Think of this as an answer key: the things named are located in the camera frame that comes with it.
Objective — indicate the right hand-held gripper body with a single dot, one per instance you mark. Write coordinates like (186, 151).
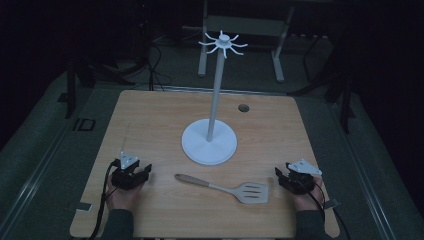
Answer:
(300, 181)

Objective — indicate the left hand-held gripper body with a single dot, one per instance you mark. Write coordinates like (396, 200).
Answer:
(126, 179)

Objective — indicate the person's left hand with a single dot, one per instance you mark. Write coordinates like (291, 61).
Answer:
(122, 198)

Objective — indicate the person's right hand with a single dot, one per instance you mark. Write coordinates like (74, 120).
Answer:
(308, 199)

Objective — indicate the white hook stand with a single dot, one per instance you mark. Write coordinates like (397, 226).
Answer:
(210, 140)

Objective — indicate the dark metal stand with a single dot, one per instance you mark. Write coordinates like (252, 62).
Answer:
(345, 100)
(71, 90)

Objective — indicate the white metal desk frame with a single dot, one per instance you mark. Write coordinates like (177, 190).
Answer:
(245, 25)

